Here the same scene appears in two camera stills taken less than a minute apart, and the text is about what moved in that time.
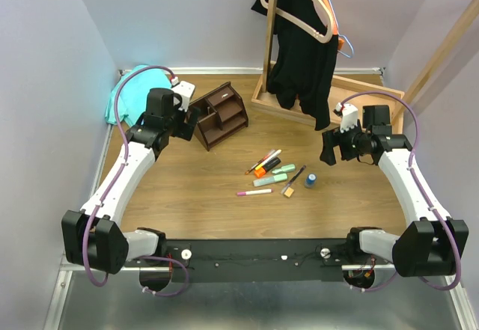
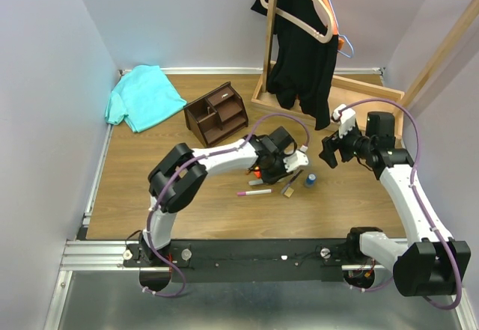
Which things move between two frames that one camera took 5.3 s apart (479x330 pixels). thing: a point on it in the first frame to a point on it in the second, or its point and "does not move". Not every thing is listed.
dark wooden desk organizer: x=222 y=112 does not move
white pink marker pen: x=245 y=193 does not move
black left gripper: x=185 y=130 to x=272 y=179
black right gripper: x=337 y=138 does not move
